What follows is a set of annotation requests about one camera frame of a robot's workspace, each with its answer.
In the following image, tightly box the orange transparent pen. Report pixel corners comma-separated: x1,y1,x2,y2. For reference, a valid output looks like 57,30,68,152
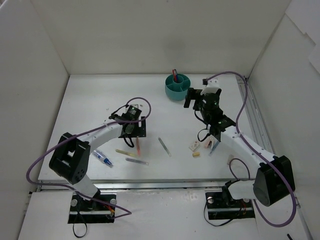
135,137,141,157

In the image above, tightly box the red gel pen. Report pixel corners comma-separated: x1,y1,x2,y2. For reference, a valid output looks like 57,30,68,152
172,69,178,83

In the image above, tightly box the blue ballpoint pen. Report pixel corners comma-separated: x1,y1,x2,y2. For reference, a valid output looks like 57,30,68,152
173,69,178,83

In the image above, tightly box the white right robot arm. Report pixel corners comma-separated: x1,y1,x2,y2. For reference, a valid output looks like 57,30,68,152
184,87,295,207

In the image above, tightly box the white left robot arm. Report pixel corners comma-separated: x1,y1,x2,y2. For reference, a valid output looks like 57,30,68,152
49,105,149,210

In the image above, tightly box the teal round compartment organizer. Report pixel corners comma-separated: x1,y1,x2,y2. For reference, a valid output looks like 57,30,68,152
165,73,191,101

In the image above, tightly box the yellow transparent pen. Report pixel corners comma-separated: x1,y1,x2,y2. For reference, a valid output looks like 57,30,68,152
115,149,138,158

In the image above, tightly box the green grey transparent pen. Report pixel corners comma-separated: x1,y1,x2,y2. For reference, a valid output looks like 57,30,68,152
158,137,172,157

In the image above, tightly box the white blue correction tape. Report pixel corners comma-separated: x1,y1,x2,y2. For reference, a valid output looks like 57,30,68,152
92,149,114,168

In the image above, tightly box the white boxed eraser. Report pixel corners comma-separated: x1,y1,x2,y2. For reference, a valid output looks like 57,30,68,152
188,141,201,152

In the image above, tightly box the light blue pen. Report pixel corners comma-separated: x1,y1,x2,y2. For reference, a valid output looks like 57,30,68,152
209,141,220,156

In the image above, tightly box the small tan eraser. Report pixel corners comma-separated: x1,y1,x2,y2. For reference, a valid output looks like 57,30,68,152
192,152,201,158

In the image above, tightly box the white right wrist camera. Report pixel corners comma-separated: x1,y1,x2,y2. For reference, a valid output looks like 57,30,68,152
200,78,220,95

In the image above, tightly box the aluminium front rail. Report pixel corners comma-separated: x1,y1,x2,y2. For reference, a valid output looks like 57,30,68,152
37,177,256,191

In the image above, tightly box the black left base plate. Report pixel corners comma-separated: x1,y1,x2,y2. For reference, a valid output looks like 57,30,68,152
67,194,115,224

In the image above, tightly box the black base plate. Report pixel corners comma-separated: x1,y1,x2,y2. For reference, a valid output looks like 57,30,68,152
205,192,256,221
67,194,115,224

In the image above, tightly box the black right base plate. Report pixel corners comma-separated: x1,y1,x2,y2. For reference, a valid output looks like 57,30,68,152
205,192,256,221

